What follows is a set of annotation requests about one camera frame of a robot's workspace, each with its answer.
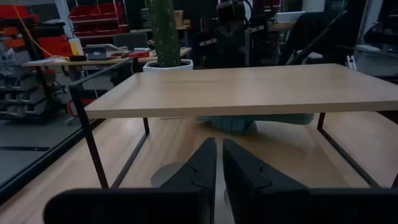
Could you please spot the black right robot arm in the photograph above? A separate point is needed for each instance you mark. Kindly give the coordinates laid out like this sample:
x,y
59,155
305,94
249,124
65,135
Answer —
x,y
231,46

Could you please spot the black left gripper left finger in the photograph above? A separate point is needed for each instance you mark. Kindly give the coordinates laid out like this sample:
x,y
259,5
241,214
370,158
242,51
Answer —
x,y
196,174

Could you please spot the red storage box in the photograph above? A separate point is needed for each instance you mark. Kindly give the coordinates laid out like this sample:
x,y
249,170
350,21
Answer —
x,y
56,46

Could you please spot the wooden shelf black metal frame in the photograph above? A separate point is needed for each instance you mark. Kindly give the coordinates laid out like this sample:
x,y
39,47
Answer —
x,y
248,90

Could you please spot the wooden background desk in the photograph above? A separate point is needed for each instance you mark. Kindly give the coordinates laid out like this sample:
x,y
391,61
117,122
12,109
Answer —
x,y
93,62

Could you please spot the dark parts bin rack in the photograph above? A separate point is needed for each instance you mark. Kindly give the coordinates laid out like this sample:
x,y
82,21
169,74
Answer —
x,y
25,99

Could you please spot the grey device box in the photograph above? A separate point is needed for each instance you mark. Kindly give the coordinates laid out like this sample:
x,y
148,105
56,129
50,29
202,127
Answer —
x,y
96,52

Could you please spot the green rubber slide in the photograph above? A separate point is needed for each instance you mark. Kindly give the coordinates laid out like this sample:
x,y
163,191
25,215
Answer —
x,y
284,119
236,126

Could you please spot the flat red item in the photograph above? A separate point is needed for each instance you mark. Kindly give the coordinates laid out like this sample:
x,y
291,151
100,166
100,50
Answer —
x,y
140,54

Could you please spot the white plant pot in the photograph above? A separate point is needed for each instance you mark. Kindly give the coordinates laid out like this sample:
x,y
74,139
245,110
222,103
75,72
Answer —
x,y
149,67

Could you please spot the yellow plastic bottle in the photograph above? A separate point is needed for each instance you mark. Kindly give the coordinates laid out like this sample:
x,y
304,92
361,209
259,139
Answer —
x,y
76,46

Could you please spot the red storage bin rack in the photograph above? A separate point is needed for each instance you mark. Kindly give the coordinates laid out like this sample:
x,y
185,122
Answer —
x,y
99,18

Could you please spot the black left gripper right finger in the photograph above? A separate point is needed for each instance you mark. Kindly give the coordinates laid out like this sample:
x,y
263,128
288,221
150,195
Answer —
x,y
252,177

